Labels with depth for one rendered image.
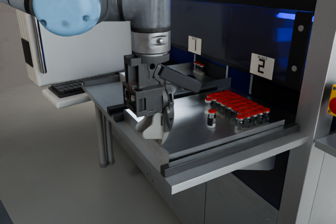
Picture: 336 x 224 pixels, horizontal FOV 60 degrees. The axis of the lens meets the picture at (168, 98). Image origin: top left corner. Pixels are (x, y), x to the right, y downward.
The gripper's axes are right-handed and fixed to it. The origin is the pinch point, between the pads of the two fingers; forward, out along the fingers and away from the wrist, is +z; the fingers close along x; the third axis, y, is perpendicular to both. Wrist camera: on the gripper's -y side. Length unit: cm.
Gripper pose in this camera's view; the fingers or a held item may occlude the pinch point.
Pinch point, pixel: (161, 139)
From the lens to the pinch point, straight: 65.7
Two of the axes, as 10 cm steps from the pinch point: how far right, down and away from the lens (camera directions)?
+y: -8.7, 1.8, -4.5
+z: 0.0, 9.3, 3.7
